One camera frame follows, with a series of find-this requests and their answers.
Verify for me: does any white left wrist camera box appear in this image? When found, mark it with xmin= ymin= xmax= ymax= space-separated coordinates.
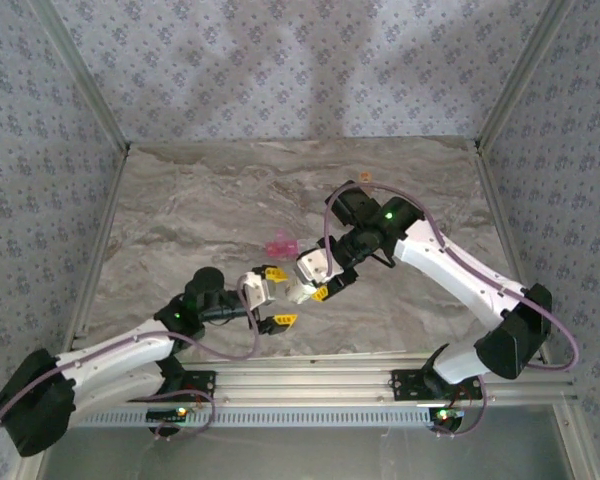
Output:
xmin=238 ymin=271 xmax=277 ymax=307

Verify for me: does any aluminium table side rail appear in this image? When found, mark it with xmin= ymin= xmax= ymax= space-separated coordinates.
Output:
xmin=59 ymin=147 xmax=131 ymax=359
xmin=474 ymin=142 xmax=551 ymax=364

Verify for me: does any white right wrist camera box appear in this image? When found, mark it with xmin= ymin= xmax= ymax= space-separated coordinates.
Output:
xmin=293 ymin=238 xmax=339 ymax=290

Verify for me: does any grey metal panel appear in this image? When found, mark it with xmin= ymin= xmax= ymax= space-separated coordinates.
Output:
xmin=39 ymin=424 xmax=579 ymax=480

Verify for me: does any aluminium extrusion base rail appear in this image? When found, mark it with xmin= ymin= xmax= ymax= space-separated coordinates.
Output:
xmin=72 ymin=352 xmax=579 ymax=404

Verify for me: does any pink and clear pill organizer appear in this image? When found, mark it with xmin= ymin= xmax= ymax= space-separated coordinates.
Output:
xmin=264 ymin=228 xmax=309 ymax=259

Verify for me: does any aluminium corner post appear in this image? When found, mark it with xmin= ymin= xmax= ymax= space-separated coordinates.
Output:
xmin=27 ymin=0 xmax=131 ymax=154
xmin=473 ymin=0 xmax=579 ymax=151

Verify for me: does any aluminium frame bar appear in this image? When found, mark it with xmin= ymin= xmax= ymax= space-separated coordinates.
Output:
xmin=552 ymin=399 xmax=600 ymax=480
xmin=14 ymin=452 xmax=49 ymax=480

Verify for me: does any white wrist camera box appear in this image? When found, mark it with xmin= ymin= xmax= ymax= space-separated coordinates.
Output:
xmin=293 ymin=238 xmax=339 ymax=290
xmin=238 ymin=271 xmax=277 ymax=307

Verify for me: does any grey slotted cable duct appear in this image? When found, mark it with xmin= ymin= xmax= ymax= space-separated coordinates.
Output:
xmin=72 ymin=405 xmax=434 ymax=429

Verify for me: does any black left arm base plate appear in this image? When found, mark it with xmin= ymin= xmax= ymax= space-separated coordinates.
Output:
xmin=154 ymin=369 xmax=217 ymax=404

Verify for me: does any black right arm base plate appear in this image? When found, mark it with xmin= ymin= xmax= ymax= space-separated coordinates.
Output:
xmin=390 ymin=368 xmax=484 ymax=401

